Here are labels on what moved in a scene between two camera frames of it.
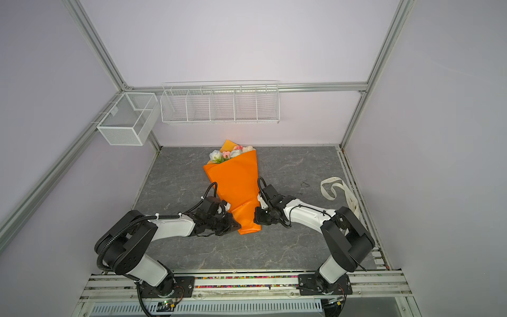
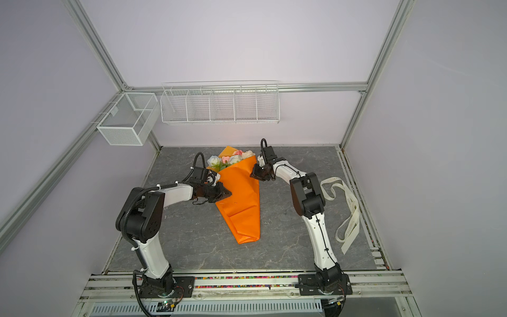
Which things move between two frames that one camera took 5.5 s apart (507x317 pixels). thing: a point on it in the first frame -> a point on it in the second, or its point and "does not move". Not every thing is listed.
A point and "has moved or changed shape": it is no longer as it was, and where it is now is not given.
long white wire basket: x=251 y=102 does not move
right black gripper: x=259 y=218 -> x=257 y=174
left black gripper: x=230 y=220 -> x=220 y=194
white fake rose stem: x=216 y=156 has moved or changed shape
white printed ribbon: x=350 y=199 does not move
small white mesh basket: x=131 y=119 does not move
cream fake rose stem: x=247 y=149 has moved or changed shape
